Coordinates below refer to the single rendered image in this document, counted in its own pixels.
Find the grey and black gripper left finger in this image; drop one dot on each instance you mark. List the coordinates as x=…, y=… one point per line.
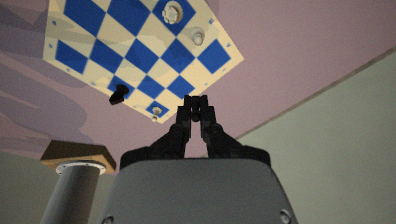
x=170, y=145

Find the white pawn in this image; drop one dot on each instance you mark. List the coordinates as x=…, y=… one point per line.
x=198, y=35
x=156, y=111

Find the white rook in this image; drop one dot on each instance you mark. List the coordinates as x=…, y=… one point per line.
x=170, y=13

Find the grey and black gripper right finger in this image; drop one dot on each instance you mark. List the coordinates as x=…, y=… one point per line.
x=220, y=143

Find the blue and cream chessboard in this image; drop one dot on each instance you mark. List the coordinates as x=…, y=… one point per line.
x=105, y=43

